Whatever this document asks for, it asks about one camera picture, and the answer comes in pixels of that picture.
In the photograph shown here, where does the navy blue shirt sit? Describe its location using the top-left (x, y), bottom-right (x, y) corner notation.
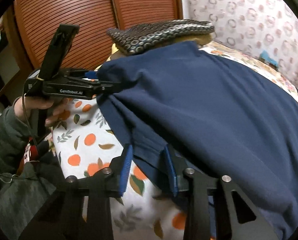
top-left (97, 42), bottom-right (298, 239)

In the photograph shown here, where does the left forearm grey sleeve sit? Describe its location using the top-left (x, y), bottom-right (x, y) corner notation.
top-left (0, 106), bottom-right (64, 239)

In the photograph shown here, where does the person's left hand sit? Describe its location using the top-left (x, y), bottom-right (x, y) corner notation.
top-left (14, 96), bottom-right (69, 127)

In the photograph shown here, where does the orange print bed sheet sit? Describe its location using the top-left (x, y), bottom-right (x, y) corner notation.
top-left (54, 46), bottom-right (298, 239)

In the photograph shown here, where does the grey patterned pillow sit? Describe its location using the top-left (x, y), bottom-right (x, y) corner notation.
top-left (107, 19), bottom-right (215, 56)

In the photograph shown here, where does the brown wooden wardrobe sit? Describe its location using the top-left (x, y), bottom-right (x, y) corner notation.
top-left (3, 0), bottom-right (183, 72)

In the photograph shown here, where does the blue box at headboard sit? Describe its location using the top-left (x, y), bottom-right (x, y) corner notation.
top-left (259, 50), bottom-right (279, 70)

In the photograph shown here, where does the floral wall cloth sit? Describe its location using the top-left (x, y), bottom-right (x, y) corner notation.
top-left (182, 0), bottom-right (298, 89)

